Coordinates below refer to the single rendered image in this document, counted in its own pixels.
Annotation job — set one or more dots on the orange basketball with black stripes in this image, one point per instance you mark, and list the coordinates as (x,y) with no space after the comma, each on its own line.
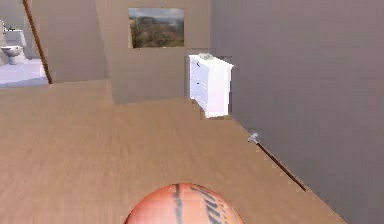
(186,206)

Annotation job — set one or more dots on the white chest of drawers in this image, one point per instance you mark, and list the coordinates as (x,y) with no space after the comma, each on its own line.
(213,86)

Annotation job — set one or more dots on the grey object on chest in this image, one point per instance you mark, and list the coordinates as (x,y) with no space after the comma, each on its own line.
(206,56)

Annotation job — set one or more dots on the framed landscape picture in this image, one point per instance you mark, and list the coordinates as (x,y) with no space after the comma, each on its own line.
(156,28)

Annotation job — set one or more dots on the white toilet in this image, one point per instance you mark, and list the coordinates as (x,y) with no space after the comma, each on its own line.
(14,53)

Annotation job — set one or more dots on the brown door frame post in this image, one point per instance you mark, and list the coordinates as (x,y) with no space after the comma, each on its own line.
(37,41)

